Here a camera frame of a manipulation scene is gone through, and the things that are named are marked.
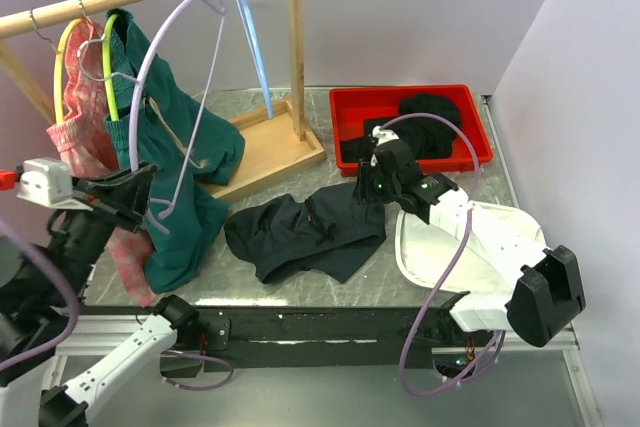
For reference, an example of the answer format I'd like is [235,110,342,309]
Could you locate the red plastic bin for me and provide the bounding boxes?
[329,84,494,177]

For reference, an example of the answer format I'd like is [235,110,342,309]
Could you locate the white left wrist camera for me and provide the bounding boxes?
[1,158,73,208]

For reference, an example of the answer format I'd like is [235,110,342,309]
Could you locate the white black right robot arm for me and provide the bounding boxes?
[355,130,586,347]

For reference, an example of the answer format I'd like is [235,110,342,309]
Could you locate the blue hanger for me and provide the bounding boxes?
[236,0,274,119]

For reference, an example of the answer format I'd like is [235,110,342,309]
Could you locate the pink shorts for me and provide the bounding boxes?
[47,20,155,307]

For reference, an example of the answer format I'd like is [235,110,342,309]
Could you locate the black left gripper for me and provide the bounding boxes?
[44,159,160,301]

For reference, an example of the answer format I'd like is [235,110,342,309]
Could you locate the black clothes in bin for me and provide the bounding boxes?
[340,93,462,163]

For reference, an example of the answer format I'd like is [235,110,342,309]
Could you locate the wooden clothes rack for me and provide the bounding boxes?
[1,0,325,203]

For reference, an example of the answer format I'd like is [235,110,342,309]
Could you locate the purple hanger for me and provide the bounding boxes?
[77,0,229,236]

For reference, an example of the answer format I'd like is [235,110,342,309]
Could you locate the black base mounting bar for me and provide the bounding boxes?
[77,304,501,381]

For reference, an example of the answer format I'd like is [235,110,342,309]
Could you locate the green shorts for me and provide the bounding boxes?
[103,7,247,294]

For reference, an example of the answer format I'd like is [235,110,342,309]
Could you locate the dark navy shorts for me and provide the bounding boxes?
[224,183,386,284]

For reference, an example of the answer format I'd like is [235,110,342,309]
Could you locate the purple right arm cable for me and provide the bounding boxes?
[372,112,506,397]

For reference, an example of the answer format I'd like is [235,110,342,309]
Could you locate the lime green hanger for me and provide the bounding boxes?
[102,14,119,121]

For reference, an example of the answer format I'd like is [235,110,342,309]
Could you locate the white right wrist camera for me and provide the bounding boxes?
[371,126,399,147]

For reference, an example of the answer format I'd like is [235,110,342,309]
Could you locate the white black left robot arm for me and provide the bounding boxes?
[1,158,199,426]

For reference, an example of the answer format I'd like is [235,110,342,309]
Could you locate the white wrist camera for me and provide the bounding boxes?
[371,126,399,147]
[1,158,73,208]

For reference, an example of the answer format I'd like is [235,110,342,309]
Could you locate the yellow hanger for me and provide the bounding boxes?
[53,19,84,124]

